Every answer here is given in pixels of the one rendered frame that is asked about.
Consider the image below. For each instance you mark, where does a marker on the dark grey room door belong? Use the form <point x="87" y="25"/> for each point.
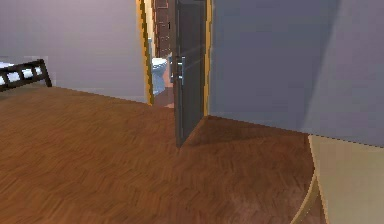
<point x="190" y="70"/>

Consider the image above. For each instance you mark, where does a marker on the white toilet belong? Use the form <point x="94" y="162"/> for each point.
<point x="159" y="71"/>

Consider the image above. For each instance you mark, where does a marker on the dark brown cupboard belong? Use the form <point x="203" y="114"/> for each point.
<point x="163" y="30"/>

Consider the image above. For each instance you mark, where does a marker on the black framed bed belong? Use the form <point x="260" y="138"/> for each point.
<point x="23" y="74"/>

